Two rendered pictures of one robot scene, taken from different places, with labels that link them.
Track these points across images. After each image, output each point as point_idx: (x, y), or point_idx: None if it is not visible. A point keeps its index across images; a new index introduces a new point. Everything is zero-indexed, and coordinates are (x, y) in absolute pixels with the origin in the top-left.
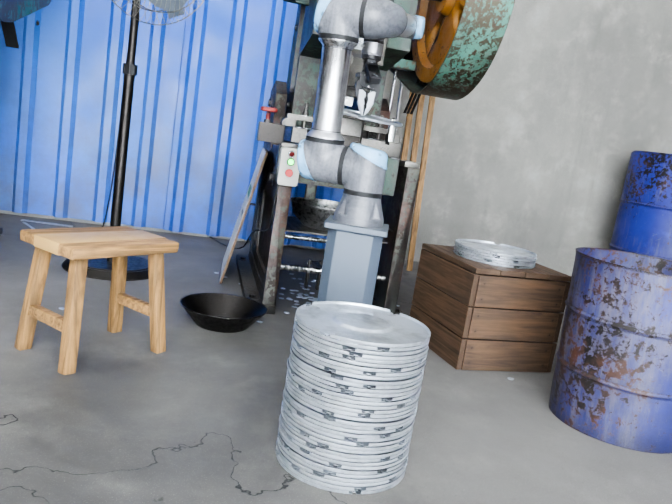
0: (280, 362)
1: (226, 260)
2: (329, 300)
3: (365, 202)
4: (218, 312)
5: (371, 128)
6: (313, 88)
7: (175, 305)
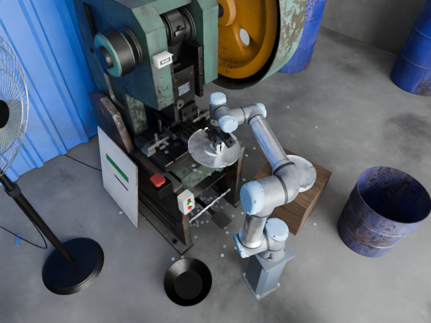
0: (245, 303)
1: (132, 215)
2: (267, 282)
3: (281, 250)
4: (177, 274)
5: (195, 120)
6: (141, 106)
7: (151, 283)
